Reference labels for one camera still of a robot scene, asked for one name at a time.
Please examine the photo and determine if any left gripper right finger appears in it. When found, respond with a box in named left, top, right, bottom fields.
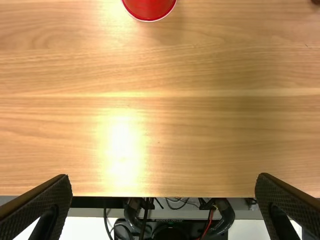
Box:
left=254, top=172, right=320, bottom=240

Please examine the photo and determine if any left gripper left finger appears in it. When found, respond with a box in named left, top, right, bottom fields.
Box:
left=0, top=174, right=73, bottom=240

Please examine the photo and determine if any red cup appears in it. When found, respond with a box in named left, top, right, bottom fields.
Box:
left=121, top=0, right=178, bottom=23

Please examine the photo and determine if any grey table frame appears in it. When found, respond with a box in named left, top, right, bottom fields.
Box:
left=0, top=196, right=266, bottom=221

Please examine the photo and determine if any thick black hose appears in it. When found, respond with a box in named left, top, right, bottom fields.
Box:
left=124, top=197, right=151, bottom=235
left=211, top=198, right=236, bottom=237

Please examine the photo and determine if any red wire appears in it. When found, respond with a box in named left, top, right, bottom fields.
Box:
left=199, top=208, right=215, bottom=240

